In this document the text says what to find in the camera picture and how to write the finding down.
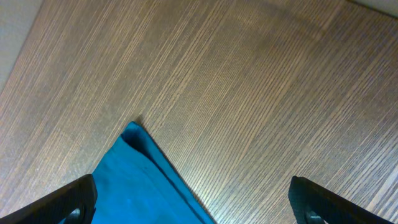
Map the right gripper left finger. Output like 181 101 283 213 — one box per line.
1 174 98 224

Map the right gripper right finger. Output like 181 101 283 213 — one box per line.
289 176 392 224

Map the blue polo shirt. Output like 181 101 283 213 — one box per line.
92 122 213 224

